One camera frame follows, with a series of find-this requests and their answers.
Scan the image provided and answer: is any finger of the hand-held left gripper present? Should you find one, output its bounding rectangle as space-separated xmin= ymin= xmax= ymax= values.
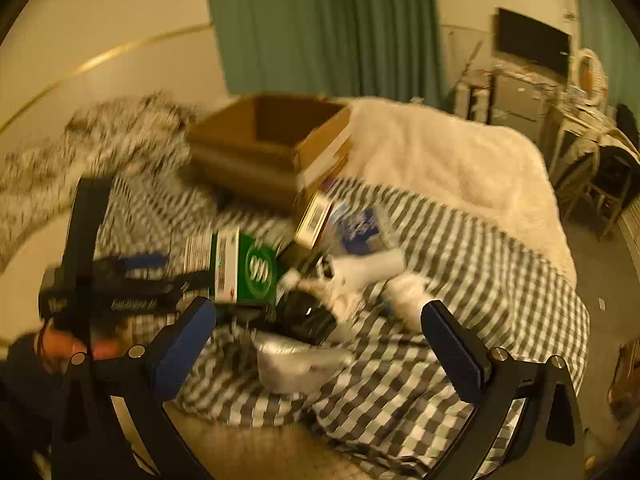
xmin=165 ymin=269 xmax=217 ymax=295
xmin=119 ymin=252 xmax=169 ymax=272

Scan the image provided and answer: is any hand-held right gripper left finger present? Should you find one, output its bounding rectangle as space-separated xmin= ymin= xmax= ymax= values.
xmin=50 ymin=296 xmax=218 ymax=480

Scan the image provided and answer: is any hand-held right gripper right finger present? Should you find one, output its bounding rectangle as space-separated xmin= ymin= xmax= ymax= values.
xmin=421 ymin=300 xmax=586 ymax=480

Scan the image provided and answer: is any green box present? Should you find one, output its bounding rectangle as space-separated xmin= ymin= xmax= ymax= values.
xmin=184 ymin=227 xmax=282 ymax=307

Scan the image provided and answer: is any cardboard box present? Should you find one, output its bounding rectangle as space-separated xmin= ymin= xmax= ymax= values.
xmin=186 ymin=92 xmax=354 ymax=212

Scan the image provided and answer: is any person's left hand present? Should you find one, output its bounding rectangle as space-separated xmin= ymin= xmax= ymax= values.
xmin=36 ymin=329 xmax=121 ymax=367

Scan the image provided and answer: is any white tissue wad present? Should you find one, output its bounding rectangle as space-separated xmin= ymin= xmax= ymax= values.
xmin=386 ymin=274 xmax=434 ymax=332

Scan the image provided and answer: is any checkered blanket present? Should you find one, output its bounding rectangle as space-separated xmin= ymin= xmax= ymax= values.
xmin=92 ymin=174 xmax=592 ymax=477

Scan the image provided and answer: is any black round object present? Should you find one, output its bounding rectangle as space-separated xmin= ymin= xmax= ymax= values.
xmin=274 ymin=286 xmax=339 ymax=347

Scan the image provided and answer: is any white plastic bag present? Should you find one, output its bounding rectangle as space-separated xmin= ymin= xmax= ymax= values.
xmin=256 ymin=332 xmax=353 ymax=395

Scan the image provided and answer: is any white bottle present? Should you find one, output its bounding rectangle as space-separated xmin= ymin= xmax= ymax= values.
xmin=280 ymin=249 xmax=407 ymax=295

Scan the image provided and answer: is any small yellowish barcode box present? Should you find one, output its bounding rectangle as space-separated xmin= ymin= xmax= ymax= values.
xmin=292 ymin=192 xmax=334 ymax=250

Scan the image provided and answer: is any blue packet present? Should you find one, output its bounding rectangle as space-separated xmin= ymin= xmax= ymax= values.
xmin=325 ymin=204 xmax=397 ymax=257

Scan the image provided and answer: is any white fluffy blanket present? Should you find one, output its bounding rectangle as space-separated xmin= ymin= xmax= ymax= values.
xmin=344 ymin=96 xmax=577 ymax=288

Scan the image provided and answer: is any wooden chair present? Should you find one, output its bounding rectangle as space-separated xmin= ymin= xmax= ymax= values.
xmin=562 ymin=129 xmax=638 ymax=240

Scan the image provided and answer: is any white small rack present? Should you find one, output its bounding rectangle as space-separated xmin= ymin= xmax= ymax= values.
xmin=456 ymin=81 xmax=495 ymax=124

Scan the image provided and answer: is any cluttered desk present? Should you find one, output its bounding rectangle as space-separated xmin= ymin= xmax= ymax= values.
xmin=492 ymin=65 xmax=566 ymax=137

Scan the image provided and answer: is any round white mirror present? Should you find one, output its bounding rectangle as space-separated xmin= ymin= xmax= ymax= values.
xmin=569 ymin=47 xmax=610 ymax=107

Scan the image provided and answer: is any black monitor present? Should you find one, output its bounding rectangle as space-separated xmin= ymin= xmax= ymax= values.
xmin=494 ymin=7 xmax=573 ymax=82

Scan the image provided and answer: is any narrow green curtain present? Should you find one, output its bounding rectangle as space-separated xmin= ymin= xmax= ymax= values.
xmin=570 ymin=0 xmax=640 ymax=111

